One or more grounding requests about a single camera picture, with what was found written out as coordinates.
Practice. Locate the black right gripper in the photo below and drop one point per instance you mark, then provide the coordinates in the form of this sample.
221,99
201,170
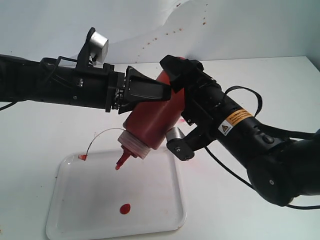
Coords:
202,93

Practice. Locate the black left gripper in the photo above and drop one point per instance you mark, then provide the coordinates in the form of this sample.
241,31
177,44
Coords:
101,88

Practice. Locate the red ketchup squeeze bottle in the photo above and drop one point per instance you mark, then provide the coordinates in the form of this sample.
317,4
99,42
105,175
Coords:
146,126

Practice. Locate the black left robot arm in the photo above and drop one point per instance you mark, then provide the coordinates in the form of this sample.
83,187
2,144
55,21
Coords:
65,81

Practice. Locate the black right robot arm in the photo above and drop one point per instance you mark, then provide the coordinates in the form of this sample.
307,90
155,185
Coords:
280,164

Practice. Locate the red ketchup blob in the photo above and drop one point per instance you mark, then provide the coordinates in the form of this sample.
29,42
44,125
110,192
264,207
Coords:
125,208

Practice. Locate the white paper backdrop sheet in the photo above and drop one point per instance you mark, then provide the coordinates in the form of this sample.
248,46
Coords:
34,29

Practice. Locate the white rectangular plastic tray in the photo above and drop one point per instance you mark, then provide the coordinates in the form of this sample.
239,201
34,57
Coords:
88,194

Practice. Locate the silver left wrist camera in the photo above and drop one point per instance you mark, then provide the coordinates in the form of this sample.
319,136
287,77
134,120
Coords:
95,48

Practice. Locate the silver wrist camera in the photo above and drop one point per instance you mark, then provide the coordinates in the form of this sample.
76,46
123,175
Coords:
95,48
176,144

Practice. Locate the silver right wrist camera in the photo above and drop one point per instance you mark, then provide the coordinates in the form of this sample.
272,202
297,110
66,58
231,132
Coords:
176,144

